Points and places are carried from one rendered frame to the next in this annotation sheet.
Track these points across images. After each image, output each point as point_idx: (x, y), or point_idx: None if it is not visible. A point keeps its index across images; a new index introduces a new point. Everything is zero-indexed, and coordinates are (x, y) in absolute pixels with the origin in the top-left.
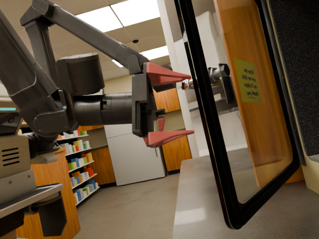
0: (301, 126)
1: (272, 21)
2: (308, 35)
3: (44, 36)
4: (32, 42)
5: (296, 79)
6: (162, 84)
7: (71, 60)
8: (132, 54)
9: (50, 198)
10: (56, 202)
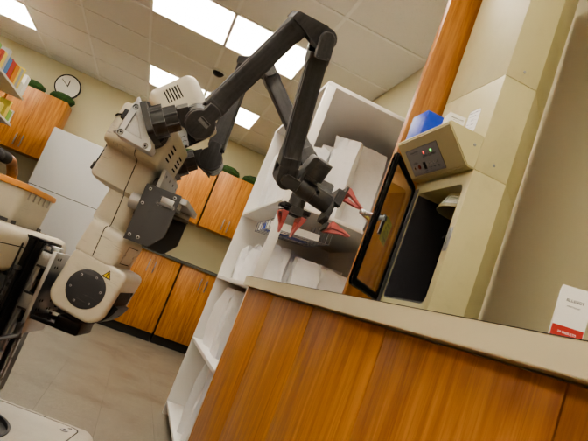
0: (390, 276)
1: (412, 209)
2: (423, 230)
3: None
4: None
5: (404, 249)
6: (343, 201)
7: (323, 163)
8: None
9: (186, 219)
10: (178, 225)
